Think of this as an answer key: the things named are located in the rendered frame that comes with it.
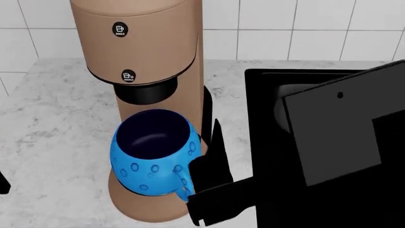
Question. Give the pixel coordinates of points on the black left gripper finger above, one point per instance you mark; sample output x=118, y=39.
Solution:
x=3, y=183

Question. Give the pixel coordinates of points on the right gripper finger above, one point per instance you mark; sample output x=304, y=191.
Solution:
x=212, y=171
x=218, y=204

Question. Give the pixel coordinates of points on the blue mug with bubble pattern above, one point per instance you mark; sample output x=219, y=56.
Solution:
x=142, y=171

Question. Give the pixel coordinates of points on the tan cylindrical coffee machine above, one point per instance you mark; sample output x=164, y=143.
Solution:
x=145, y=52

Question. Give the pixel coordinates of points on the black sink basin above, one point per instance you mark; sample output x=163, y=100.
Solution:
x=262, y=123

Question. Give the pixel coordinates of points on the black round double-cup button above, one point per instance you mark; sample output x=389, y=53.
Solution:
x=128, y=76

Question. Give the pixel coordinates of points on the black round single-cup button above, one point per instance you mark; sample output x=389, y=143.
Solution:
x=120, y=29

